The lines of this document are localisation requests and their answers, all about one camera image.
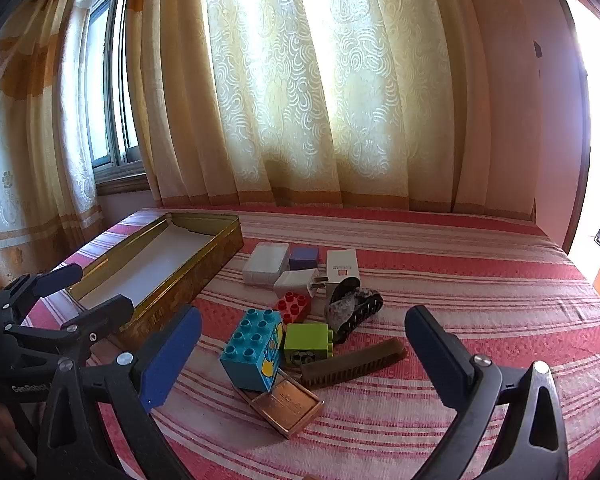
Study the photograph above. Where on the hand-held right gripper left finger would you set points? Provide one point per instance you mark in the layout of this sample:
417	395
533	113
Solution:
172	360

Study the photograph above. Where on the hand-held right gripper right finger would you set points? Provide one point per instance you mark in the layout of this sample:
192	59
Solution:
432	360

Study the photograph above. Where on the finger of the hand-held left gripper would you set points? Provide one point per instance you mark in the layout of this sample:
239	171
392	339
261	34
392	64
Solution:
107	312
57	277

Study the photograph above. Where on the blue building block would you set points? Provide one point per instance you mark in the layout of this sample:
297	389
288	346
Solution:
250	350

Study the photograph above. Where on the gold tin box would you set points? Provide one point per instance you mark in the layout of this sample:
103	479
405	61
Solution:
200	280

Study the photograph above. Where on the black sequined hair clip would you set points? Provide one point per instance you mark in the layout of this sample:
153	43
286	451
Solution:
350	310

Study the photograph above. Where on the red building block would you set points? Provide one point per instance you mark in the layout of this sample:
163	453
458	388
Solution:
292	307

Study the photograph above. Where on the translucent white plastic case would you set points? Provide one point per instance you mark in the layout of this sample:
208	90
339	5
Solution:
265	265

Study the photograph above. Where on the purple block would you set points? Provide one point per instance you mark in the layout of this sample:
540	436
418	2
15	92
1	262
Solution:
304	258

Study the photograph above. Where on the person's left hand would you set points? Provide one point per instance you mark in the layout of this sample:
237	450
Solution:
0	427

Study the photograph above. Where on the brown wooden comb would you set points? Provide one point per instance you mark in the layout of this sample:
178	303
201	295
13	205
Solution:
352	365

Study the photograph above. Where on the red striped bed sheet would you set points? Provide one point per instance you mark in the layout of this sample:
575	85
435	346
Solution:
480	290

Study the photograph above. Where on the wooden window sill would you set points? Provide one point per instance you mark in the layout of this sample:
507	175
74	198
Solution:
122	180

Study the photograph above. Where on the copper-coloured flat box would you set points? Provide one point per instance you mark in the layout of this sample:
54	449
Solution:
290	405

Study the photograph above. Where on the green building block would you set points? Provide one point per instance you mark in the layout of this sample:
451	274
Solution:
305	342

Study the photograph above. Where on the white box with red label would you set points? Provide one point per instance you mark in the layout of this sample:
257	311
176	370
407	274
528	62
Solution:
342	267

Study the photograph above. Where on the white charger plug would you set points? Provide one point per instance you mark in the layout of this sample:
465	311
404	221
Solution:
295	284

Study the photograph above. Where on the narrow cream patterned curtain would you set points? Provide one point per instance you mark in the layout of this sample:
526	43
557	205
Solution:
25	135

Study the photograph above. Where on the wide cream patterned curtain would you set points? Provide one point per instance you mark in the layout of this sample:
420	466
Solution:
305	85

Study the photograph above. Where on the window with metal frame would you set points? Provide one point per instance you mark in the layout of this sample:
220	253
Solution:
105	85

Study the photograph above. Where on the dark wooden door frame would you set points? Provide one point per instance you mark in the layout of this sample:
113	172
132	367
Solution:
577	85

